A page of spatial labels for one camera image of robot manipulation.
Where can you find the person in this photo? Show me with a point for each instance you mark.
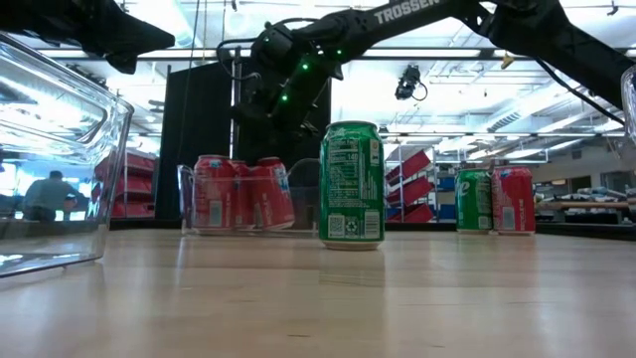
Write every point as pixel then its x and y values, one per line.
pixel 47 196

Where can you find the black hanging camera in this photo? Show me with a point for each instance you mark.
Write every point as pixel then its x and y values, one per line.
pixel 408 82

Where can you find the wooden workbench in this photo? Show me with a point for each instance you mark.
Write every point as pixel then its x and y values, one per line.
pixel 581 205

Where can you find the green Sprite can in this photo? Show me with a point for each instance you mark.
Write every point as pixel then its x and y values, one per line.
pixel 352 189
pixel 472 204

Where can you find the red storage bin rack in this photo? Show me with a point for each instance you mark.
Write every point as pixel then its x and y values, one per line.
pixel 134 184
pixel 412 166

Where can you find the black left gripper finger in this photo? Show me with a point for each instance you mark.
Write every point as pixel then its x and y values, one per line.
pixel 123 62
pixel 144 36

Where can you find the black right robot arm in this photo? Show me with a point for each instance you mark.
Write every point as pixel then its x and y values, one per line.
pixel 546 35

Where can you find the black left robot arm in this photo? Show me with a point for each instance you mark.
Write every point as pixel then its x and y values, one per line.
pixel 20 15

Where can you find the black backdrop panel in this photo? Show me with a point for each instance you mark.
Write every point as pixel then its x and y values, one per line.
pixel 199 124

